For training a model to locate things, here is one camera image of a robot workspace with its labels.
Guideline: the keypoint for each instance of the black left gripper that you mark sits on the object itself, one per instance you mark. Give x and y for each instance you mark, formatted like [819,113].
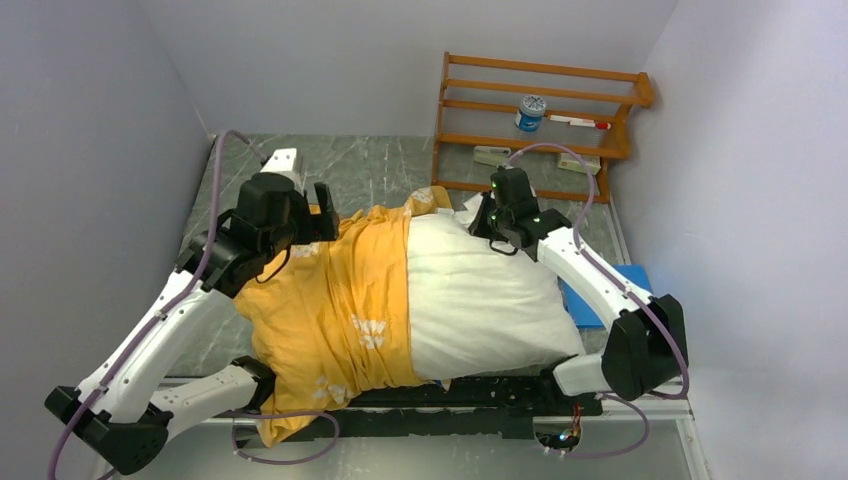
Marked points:
[329,218]

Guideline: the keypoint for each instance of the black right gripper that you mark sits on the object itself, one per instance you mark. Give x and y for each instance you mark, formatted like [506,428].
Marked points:
[477,227]

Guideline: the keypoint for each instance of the white pillow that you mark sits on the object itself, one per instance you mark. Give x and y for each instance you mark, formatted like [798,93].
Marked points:
[474,310]

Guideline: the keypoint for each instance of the blue and orange pillowcase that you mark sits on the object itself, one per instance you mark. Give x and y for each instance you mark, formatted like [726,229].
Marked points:
[331,319]

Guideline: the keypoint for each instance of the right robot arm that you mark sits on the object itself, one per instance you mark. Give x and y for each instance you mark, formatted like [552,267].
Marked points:
[646,339]

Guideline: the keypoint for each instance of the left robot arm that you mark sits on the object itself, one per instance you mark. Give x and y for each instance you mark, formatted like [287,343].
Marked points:
[121,411]

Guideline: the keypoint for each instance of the small white box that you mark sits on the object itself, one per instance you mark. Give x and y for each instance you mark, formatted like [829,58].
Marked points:
[588,163]

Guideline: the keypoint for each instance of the blue round jar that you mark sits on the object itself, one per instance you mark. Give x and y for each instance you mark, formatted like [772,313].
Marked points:
[530,113]

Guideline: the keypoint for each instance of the blue foam pad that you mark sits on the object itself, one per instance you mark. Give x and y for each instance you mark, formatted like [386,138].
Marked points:
[592,309]

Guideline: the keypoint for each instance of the red and white marker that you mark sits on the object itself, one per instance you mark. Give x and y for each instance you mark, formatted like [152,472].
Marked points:
[580,122]

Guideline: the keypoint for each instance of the orange wooden rack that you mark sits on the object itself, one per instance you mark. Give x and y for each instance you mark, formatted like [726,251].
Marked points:
[478,100]

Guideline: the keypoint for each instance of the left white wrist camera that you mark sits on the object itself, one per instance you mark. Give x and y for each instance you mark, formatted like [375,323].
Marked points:
[287,162]

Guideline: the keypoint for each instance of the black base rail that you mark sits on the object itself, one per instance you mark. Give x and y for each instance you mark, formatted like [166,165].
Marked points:
[507,406]

